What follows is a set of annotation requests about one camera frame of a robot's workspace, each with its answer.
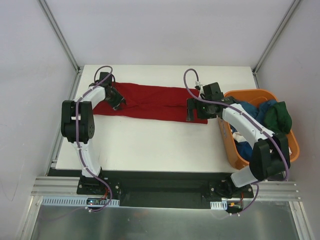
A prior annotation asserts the red t-shirt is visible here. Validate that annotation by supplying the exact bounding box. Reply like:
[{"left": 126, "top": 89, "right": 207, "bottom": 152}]
[{"left": 92, "top": 81, "right": 209, "bottom": 125}]

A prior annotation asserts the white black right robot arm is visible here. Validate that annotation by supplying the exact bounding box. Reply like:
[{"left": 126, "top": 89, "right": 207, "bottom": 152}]
[{"left": 186, "top": 82, "right": 290, "bottom": 198}]

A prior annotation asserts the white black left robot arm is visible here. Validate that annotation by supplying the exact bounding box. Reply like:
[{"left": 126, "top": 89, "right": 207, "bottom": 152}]
[{"left": 61, "top": 72, "right": 126, "bottom": 195}]

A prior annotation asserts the white t-shirt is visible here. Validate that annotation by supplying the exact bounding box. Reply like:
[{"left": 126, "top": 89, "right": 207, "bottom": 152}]
[{"left": 232, "top": 132, "right": 292, "bottom": 156}]

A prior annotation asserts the blue t-shirt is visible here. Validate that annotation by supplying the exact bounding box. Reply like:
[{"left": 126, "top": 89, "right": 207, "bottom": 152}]
[{"left": 230, "top": 99, "right": 277, "bottom": 162}]

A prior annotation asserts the orange plastic laundry basket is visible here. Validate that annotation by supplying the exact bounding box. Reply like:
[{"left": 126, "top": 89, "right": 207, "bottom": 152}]
[{"left": 218, "top": 89, "right": 300, "bottom": 170}]

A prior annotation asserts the green t-shirt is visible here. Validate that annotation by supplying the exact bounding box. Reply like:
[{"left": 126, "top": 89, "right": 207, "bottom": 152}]
[{"left": 263, "top": 101, "right": 293, "bottom": 135}]

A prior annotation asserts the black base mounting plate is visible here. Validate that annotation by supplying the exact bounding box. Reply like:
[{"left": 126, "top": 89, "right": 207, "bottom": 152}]
[{"left": 76, "top": 170, "right": 254, "bottom": 209}]

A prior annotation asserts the left aluminium frame post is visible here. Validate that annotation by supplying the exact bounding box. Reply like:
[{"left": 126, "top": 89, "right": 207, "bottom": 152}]
[{"left": 37, "top": 0, "right": 81, "bottom": 73}]

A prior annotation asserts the aluminium frame post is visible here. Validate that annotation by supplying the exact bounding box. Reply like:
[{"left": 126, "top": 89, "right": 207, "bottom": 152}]
[
  {"left": 252, "top": 0, "right": 303, "bottom": 76},
  {"left": 37, "top": 0, "right": 81, "bottom": 73}
]

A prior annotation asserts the right white cable duct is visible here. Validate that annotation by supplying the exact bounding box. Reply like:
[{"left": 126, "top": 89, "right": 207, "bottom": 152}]
[{"left": 210, "top": 200, "right": 228, "bottom": 211}]

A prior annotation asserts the white cable duct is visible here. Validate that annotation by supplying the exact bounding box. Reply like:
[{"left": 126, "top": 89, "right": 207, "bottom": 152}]
[
  {"left": 42, "top": 196, "right": 120, "bottom": 208},
  {"left": 210, "top": 200, "right": 228, "bottom": 211}
]

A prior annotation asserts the aluminium front rail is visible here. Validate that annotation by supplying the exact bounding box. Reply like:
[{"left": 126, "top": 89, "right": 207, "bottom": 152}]
[{"left": 31, "top": 176, "right": 303, "bottom": 202}]

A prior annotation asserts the left white cable duct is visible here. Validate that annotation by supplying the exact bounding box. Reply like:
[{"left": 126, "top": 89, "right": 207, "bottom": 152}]
[{"left": 42, "top": 196, "right": 120, "bottom": 208}]

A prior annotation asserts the right aluminium frame post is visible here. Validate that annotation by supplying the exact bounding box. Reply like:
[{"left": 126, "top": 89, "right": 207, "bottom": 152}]
[{"left": 252, "top": 0, "right": 303, "bottom": 76}]

